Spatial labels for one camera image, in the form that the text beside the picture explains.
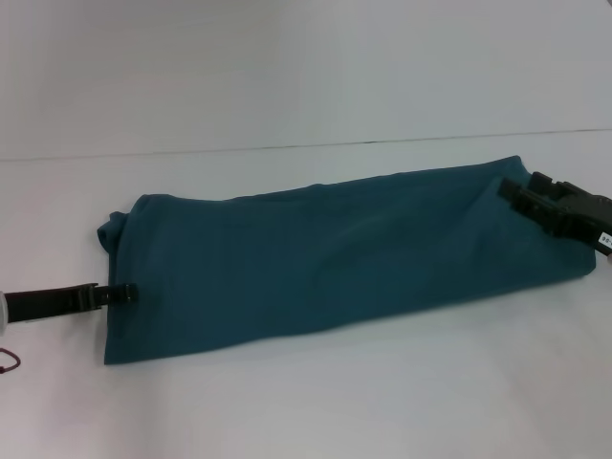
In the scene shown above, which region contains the teal blue FREE t-shirt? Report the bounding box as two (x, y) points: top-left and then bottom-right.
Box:
(95, 154), (600, 367)

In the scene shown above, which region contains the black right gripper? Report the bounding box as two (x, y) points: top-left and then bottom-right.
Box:
(496, 170), (612, 255)

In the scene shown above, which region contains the left arm connector cable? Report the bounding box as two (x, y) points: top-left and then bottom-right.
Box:
(0, 347), (22, 377)

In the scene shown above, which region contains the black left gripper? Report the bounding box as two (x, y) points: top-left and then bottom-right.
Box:
(5, 282), (141, 327)

